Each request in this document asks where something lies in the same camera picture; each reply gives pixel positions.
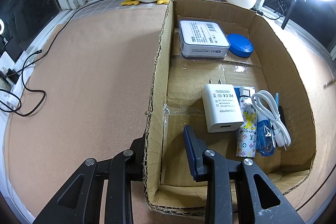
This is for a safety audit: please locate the brown cardboard box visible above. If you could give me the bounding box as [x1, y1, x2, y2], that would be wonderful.
[145, 0, 316, 216]

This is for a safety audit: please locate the white usb cable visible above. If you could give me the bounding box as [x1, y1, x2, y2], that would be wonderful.
[251, 90, 292, 148]

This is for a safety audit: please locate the blue clothespin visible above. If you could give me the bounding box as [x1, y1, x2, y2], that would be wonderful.
[275, 93, 280, 108]

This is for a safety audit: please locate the patterned white lighter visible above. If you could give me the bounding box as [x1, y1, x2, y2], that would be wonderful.
[236, 86, 257, 158]

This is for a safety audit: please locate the black cable on floor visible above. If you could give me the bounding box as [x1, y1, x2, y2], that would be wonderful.
[0, 0, 127, 117]

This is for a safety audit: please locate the white rectangular tin box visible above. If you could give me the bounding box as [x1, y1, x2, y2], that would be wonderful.
[179, 20, 230, 60]

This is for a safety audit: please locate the white usb power adapter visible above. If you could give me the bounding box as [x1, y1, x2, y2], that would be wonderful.
[202, 80, 243, 133]

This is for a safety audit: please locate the black light stand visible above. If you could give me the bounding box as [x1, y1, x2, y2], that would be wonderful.
[266, 0, 306, 30]

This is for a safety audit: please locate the blue round case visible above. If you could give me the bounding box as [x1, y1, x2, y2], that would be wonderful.
[227, 34, 254, 58]

